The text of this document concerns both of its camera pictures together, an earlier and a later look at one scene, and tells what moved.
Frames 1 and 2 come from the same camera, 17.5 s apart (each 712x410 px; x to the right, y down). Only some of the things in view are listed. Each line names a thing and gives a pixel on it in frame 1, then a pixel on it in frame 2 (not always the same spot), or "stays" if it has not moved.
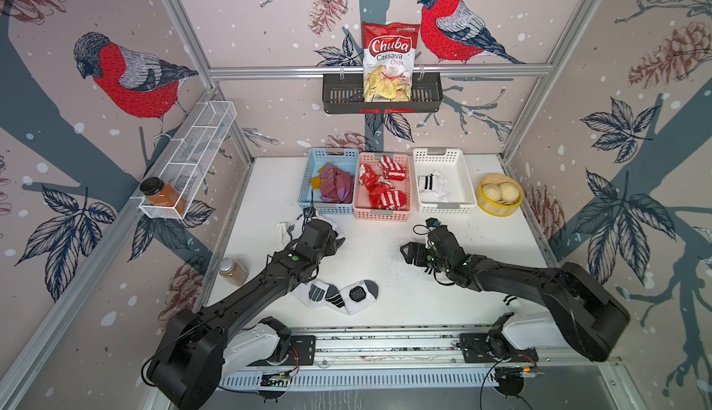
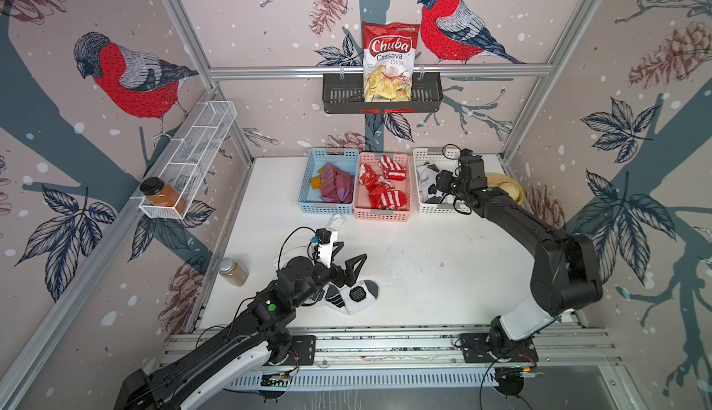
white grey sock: x=282 y=233 → x=426 y=174
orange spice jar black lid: x=159 y=193 stays
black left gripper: x=331 y=243 → x=349 y=276
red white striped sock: x=391 y=169 stays
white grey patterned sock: x=350 y=298 stays
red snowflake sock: x=372 y=181 stays
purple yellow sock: x=325 y=181 stays
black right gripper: x=419 y=249 → x=442 y=178
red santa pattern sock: x=386 y=197 stays
